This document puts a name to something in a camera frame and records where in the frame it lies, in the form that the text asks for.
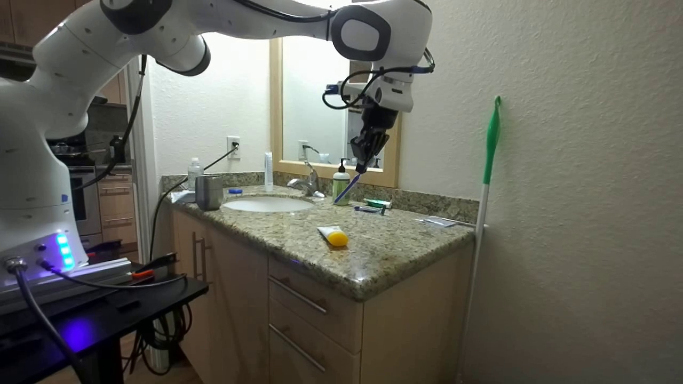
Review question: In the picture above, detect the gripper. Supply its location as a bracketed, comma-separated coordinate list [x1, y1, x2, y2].
[350, 105, 399, 173]

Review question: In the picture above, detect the soap pump bottle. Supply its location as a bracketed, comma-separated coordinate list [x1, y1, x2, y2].
[332, 158, 352, 206]

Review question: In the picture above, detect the wood framed mirror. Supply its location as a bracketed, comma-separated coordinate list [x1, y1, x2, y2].
[269, 37, 402, 189]

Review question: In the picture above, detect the chrome tap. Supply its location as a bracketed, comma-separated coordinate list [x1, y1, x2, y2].
[287, 159, 327, 198]

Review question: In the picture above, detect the white tube with yellow cap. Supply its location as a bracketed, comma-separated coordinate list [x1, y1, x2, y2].
[316, 225, 350, 248]

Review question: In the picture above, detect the flat clear packet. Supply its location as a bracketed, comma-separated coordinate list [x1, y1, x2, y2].
[416, 215, 459, 229]

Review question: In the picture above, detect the green and white broom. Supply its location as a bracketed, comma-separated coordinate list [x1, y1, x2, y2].
[455, 95, 503, 384]

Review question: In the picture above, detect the white sink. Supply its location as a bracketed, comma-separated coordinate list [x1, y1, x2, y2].
[221, 195, 316, 213]

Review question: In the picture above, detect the shallow wooden drawer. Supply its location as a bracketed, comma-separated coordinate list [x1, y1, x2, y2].
[268, 255, 364, 355]

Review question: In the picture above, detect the grey metal tumbler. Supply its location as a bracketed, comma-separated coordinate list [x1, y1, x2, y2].
[195, 174, 224, 211]

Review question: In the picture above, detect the clear plastic bottle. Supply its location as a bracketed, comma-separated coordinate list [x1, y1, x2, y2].
[187, 157, 204, 192]

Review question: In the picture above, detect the wooden cabinet door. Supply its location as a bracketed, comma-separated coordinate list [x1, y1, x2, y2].
[171, 209, 271, 384]

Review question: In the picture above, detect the deep wooden drawer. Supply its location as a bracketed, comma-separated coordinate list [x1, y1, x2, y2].
[268, 298, 362, 384]

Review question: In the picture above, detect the kitchen drawer cabinet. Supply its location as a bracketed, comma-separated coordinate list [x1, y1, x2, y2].
[98, 166, 138, 247]

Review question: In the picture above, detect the kitchen stove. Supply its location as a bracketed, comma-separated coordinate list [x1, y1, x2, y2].
[47, 133, 103, 251]

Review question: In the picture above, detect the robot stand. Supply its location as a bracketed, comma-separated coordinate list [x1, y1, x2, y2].
[0, 258, 209, 384]

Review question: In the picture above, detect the drawer handle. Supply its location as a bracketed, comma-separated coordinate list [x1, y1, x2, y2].
[268, 274, 329, 316]
[268, 322, 327, 373]

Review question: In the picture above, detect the cabinet door handle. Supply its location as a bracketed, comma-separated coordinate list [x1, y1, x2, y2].
[192, 231, 212, 284]

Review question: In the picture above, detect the clamp with orange handle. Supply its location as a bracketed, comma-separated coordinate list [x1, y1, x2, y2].
[130, 252, 180, 282]

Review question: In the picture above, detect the bundle of black cables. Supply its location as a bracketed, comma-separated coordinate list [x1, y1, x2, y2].
[122, 303, 194, 377]

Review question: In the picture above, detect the thin black cable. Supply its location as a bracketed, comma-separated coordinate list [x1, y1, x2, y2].
[38, 259, 188, 291]

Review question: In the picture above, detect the wooden wall cabinet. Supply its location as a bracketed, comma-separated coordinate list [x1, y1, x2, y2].
[0, 0, 94, 50]

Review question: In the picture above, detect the thick black cable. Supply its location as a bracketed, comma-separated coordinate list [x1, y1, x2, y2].
[4, 258, 89, 384]

